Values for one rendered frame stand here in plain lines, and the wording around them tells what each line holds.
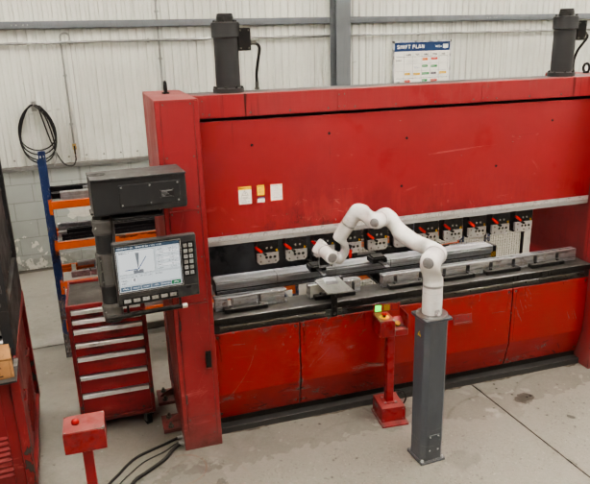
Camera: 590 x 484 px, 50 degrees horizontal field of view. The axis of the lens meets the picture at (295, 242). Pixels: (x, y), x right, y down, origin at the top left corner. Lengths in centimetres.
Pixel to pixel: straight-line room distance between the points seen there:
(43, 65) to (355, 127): 457
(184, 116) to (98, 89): 430
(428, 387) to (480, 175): 162
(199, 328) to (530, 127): 275
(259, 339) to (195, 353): 46
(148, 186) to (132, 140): 464
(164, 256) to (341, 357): 166
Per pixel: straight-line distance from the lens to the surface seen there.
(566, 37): 514
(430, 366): 399
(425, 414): 415
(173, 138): 374
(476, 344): 509
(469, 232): 483
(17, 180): 810
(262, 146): 407
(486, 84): 466
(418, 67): 928
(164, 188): 346
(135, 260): 351
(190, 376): 423
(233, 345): 430
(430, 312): 387
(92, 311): 436
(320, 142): 418
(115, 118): 803
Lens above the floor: 259
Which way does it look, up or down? 18 degrees down
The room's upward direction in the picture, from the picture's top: 2 degrees counter-clockwise
